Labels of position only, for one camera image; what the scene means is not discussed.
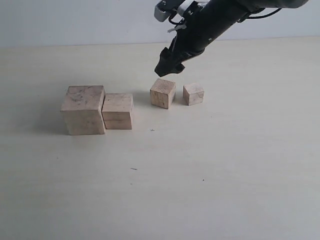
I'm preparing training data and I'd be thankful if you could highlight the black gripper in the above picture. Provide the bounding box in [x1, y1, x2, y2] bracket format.
[154, 0, 247, 77]

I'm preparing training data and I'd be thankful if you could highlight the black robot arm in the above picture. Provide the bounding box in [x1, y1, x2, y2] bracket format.
[154, 0, 306, 77]

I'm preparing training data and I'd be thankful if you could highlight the smallest wooden cube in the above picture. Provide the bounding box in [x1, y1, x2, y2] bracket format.
[182, 82, 205, 106]

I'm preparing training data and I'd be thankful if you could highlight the second largest wooden cube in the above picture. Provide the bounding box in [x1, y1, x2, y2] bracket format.
[102, 93, 134, 130]

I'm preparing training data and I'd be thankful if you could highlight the black cable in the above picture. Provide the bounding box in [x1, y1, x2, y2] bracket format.
[236, 7, 283, 24]

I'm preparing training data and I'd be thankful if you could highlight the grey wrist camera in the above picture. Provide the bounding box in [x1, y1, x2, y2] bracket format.
[154, 0, 184, 23]

